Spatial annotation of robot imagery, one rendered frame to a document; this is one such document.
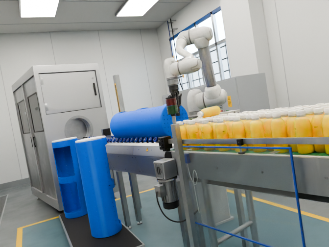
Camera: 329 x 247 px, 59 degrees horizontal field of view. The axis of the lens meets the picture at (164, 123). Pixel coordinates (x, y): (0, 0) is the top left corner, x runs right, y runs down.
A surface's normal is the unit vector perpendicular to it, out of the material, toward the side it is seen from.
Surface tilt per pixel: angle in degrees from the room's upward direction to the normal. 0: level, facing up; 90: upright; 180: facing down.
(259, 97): 90
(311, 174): 90
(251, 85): 90
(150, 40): 90
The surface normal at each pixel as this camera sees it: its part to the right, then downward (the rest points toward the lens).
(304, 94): -0.89, 0.17
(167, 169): 0.59, -0.05
